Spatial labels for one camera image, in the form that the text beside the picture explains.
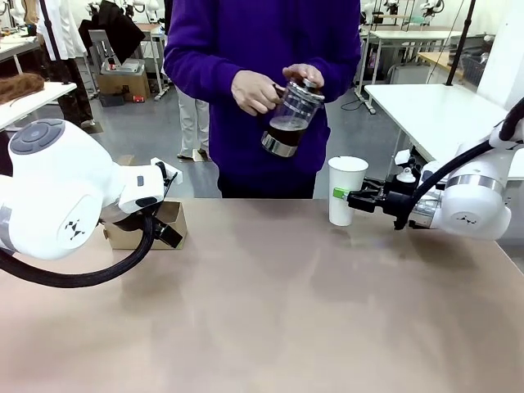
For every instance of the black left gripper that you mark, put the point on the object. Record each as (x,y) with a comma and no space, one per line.
(170,236)

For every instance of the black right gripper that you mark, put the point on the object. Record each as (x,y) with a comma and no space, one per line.
(397,202)

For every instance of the white paper cup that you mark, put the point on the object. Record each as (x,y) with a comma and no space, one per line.
(341,172)

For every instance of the brown cardboard cup carrier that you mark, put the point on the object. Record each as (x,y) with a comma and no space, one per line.
(123,239)

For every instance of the glass french press with coffee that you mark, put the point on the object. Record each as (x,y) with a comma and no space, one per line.
(292,110)

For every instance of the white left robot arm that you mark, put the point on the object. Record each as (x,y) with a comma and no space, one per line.
(53,184)

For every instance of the person's right forearm purple sleeve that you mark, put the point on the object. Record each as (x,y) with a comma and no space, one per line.
(192,67)

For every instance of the person's left forearm purple sleeve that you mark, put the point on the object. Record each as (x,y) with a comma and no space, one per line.
(340,61)

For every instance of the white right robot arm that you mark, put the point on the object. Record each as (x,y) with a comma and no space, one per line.
(475,204)

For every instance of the person's left hand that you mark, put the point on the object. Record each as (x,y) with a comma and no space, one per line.
(305,70)

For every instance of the person's right hand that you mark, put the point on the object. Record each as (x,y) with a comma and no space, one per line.
(254,92)

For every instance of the large white side table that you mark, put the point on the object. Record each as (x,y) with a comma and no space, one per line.
(430,110)

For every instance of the background person in white trousers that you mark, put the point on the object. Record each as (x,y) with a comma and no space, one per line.
(192,123)

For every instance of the black case on floor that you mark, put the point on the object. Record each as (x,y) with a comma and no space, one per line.
(111,100)

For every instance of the wooden top background table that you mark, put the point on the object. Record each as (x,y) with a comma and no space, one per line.
(440,61)

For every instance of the brown cardboard box on floor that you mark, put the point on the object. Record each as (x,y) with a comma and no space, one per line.
(123,86)

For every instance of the black tripod pole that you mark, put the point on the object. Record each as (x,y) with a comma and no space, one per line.
(460,49)

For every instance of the grey box on cardboard box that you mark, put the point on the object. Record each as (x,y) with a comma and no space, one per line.
(123,66)

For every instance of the person in purple sweater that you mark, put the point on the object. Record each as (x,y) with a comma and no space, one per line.
(254,41)

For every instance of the long white work table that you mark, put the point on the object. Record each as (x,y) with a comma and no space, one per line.
(41,96)

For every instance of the brown furry cloth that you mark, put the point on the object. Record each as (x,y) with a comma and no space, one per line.
(20,86)

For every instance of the black hanging garment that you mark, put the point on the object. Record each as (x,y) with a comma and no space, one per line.
(116,28)

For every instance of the background person in white coat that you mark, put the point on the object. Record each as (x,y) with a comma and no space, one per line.
(61,32)

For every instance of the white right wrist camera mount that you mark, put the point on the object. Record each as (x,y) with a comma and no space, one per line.
(403,157)

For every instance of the white frame background table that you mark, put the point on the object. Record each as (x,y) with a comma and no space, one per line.
(409,34)

